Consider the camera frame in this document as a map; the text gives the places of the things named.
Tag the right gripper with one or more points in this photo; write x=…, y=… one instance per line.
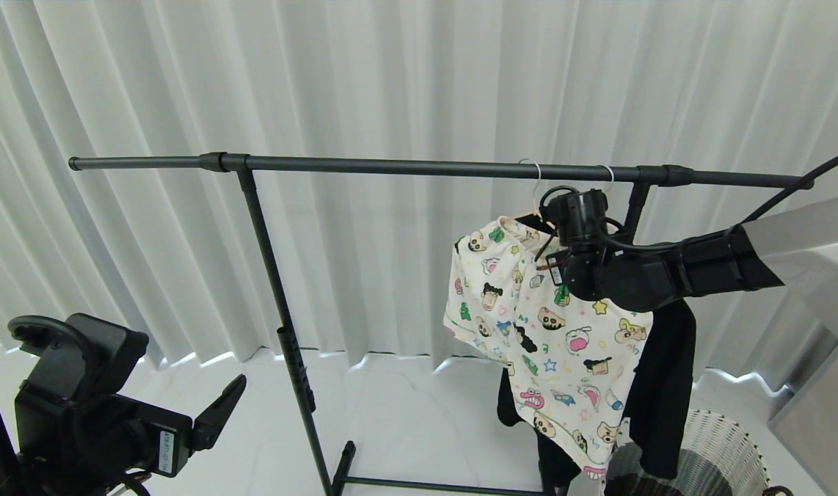
x=574, y=272

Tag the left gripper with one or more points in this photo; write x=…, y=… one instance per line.
x=102, y=434

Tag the cream printed garment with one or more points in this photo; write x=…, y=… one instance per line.
x=557, y=358

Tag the pink clothes hanger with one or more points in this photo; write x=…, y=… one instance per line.
x=536, y=176
x=609, y=176

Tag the black garment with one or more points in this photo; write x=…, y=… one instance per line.
x=667, y=386

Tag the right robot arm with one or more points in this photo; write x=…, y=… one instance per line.
x=701, y=269

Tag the black clothes rack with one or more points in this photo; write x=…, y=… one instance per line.
x=391, y=166

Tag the white laundry basket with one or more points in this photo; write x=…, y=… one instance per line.
x=729, y=455

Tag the white curtain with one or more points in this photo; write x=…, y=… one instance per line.
x=322, y=69

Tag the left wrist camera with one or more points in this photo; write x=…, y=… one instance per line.
x=102, y=344

